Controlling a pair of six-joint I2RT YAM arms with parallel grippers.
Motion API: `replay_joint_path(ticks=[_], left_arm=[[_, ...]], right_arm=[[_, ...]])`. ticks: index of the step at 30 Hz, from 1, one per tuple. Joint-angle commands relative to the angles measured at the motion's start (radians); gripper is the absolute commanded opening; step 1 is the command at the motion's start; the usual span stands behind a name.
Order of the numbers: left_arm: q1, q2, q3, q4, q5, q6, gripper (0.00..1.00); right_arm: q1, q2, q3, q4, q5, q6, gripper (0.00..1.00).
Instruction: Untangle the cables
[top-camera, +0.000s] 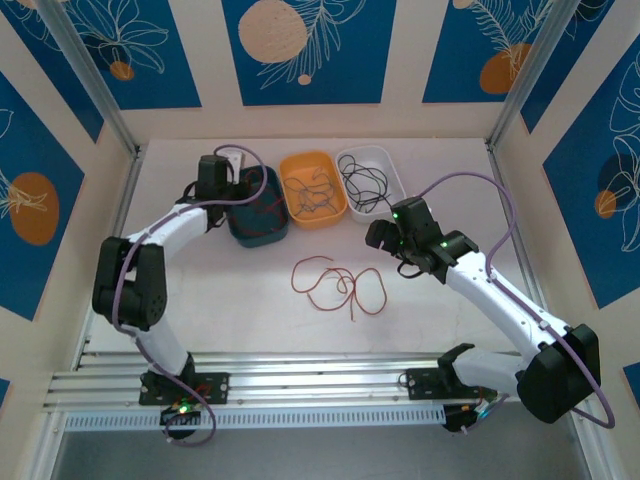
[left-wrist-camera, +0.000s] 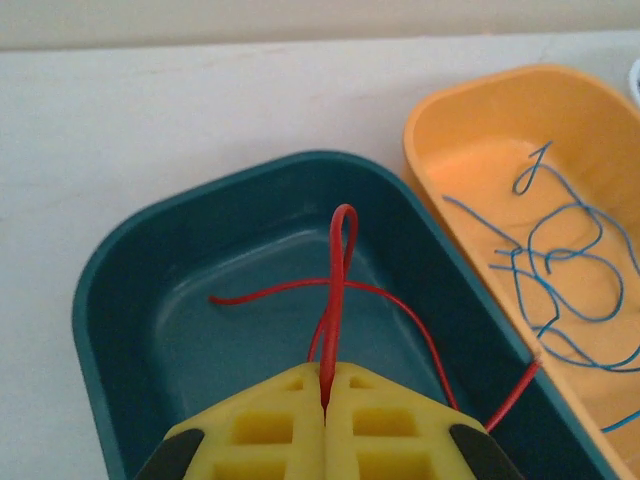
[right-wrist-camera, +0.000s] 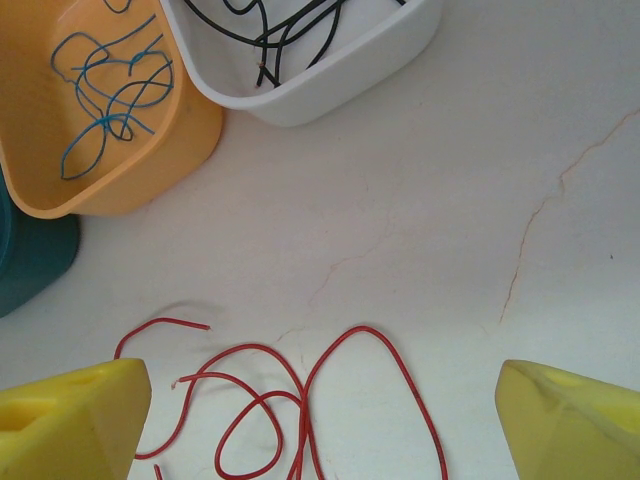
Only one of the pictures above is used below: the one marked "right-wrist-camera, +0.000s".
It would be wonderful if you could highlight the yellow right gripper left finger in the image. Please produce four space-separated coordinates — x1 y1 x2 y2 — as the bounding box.
0 358 152 480

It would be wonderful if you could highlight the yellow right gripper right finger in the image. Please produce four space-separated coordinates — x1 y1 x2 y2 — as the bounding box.
494 358 640 480

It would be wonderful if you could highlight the red cable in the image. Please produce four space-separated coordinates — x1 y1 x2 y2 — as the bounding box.
113 317 211 480
172 325 450 480

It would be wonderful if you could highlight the blue cable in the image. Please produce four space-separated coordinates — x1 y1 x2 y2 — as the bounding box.
51 13 175 181
69 29 176 142

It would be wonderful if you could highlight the black cable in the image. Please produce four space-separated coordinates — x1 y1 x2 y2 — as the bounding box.
182 0 351 90
222 0 407 87

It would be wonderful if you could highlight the teal plastic bin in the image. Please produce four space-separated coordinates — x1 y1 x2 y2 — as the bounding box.
0 172 81 319

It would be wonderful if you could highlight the orange plastic bin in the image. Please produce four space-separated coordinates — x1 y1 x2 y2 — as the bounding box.
0 0 225 220

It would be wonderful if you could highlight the white plastic bin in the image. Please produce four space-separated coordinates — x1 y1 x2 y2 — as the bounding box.
159 0 444 128

